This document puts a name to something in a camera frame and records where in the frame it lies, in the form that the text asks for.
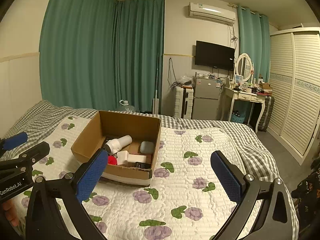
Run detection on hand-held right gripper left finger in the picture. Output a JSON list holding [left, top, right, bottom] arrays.
[[25, 149, 108, 240]]

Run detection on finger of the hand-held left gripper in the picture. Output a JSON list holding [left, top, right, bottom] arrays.
[[2, 132, 28, 152], [17, 141, 51, 167]]

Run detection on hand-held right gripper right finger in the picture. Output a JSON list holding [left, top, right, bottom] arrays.
[[210, 150, 299, 240]]

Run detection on white charger cube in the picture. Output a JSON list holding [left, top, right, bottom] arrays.
[[116, 151, 129, 166]]

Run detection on white electric shaver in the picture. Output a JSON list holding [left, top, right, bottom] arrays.
[[104, 135, 133, 154]]

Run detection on white box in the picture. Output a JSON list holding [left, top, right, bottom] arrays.
[[127, 154, 147, 168]]

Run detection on grey rounded case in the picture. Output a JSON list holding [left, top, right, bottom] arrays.
[[139, 141, 154, 154]]

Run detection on brown cardboard box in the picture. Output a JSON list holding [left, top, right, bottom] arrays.
[[71, 110, 162, 187]]

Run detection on person's left hand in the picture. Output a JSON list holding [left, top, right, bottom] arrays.
[[1, 199, 19, 228]]

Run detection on white floral quilt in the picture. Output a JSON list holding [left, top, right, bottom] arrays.
[[21, 116, 299, 240]]

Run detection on blue plastic basket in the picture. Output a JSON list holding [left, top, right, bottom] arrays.
[[231, 110, 247, 123]]

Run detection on grey hard suitcase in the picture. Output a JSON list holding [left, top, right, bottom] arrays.
[[257, 95, 275, 132]]

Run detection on clear water jug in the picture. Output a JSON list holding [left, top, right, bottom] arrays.
[[119, 100, 140, 113]]

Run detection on silver fridge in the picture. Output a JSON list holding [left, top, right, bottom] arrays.
[[192, 76, 222, 120]]

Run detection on white vanity table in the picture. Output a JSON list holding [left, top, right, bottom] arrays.
[[220, 86, 269, 133]]

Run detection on dark patterned clothing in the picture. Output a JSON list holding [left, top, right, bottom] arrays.
[[291, 155, 320, 233]]

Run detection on white hard suitcase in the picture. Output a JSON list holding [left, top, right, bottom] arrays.
[[174, 86, 195, 119]]

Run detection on white flat mop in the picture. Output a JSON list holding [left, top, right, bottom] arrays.
[[152, 53, 160, 114]]

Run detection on brown cardboard tray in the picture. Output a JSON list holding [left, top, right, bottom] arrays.
[[259, 82, 273, 93]]

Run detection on green curtain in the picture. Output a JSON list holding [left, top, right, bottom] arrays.
[[39, 0, 118, 110], [114, 0, 165, 113]]

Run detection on clear plastic bag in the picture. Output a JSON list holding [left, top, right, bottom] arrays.
[[180, 75, 194, 87]]

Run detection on white slatted wardrobe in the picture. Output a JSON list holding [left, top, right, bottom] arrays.
[[266, 26, 320, 165]]

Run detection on oval vanity mirror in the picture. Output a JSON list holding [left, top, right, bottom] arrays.
[[236, 53, 253, 82]]

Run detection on light teal curtain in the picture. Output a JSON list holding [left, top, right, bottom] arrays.
[[237, 5, 271, 83]]

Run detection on white air conditioner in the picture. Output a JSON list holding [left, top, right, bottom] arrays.
[[188, 2, 237, 25]]

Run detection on hanging dark cables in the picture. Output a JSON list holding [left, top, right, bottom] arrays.
[[168, 57, 179, 89]]

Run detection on black wall television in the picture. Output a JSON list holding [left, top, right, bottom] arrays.
[[195, 40, 235, 72]]

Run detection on air conditioner cable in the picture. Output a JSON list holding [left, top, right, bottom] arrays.
[[229, 24, 238, 48]]

